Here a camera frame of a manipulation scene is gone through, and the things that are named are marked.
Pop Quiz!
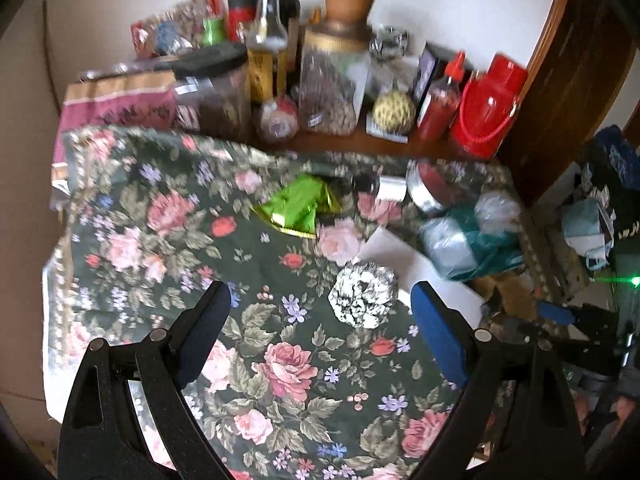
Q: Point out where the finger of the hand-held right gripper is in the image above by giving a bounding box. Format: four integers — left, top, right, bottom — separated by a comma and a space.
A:
537, 300, 621, 332

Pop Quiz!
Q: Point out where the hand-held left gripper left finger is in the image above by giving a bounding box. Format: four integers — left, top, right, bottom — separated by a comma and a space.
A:
57, 281, 236, 480

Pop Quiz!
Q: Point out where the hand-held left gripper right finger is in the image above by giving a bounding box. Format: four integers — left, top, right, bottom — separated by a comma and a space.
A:
410, 281, 586, 480

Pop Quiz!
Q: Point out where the teal plastic bag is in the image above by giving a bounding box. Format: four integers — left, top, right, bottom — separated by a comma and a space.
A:
419, 192, 526, 281

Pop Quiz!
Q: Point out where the foil ball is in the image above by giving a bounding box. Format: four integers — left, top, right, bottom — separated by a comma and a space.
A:
327, 260, 398, 330

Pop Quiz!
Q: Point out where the green snack bag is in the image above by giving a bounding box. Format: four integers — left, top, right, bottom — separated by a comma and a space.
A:
250, 174, 343, 238

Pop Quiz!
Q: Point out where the white paper sheet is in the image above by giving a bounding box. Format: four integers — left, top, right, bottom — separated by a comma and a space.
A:
357, 227, 488, 331

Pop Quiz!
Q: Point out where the blue face mask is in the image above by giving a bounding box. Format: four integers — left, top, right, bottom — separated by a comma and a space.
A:
561, 198, 617, 268

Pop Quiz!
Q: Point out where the floral tablecloth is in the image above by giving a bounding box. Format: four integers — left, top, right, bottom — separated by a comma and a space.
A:
42, 125, 566, 480

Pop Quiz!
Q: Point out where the round tin with red lid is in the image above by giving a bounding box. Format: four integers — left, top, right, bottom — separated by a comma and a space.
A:
406, 159, 468, 213

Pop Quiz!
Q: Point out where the silver tape roll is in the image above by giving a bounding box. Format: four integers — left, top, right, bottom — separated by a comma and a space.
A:
352, 172, 408, 206

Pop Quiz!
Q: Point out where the dark blue cloth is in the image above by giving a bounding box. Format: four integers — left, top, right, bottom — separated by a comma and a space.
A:
580, 125, 640, 201

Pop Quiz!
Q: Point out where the red thermos jug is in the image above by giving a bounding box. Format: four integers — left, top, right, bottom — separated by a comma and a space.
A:
447, 52, 528, 161

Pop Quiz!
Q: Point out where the small round red jar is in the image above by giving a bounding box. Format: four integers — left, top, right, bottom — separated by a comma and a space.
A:
255, 97, 301, 143

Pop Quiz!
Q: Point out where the yellow-green woven ball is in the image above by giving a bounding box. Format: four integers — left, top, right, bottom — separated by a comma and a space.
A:
372, 89, 417, 133

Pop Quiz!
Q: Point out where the red sauce squeeze bottle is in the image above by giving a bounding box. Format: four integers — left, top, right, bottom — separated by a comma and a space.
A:
416, 51, 467, 142

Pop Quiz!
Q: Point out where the plastic jar with black lid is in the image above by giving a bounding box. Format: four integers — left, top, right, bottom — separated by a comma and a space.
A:
172, 42, 253, 143

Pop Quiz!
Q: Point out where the maroon patterned cloth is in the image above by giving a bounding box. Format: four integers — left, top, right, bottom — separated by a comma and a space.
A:
52, 72, 181, 166

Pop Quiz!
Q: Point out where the dark wooden door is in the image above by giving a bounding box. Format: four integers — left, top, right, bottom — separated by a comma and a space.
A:
500, 0, 640, 206

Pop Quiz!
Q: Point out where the black framed box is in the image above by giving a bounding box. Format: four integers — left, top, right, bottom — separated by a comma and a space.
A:
412, 42, 451, 106

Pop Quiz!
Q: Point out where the clear jar of pinecones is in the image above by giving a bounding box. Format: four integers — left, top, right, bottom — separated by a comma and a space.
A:
297, 50, 373, 136

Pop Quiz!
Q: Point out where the amber glass bottle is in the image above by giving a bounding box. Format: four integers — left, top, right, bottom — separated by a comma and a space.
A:
245, 0, 291, 106

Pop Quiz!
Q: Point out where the crumpled silver foil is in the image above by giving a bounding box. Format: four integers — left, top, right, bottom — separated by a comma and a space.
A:
370, 25, 411, 61

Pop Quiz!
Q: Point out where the patterned gift box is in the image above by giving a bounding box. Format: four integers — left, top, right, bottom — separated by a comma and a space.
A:
131, 0, 228, 58

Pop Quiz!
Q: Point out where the red tin canister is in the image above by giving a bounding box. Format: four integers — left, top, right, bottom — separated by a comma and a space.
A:
225, 0, 263, 43

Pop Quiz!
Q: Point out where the dark wine bottle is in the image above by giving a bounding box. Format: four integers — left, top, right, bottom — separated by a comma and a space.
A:
272, 0, 303, 96

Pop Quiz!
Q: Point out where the brown clay vase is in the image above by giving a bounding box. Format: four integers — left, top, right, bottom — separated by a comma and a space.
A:
302, 0, 386, 53

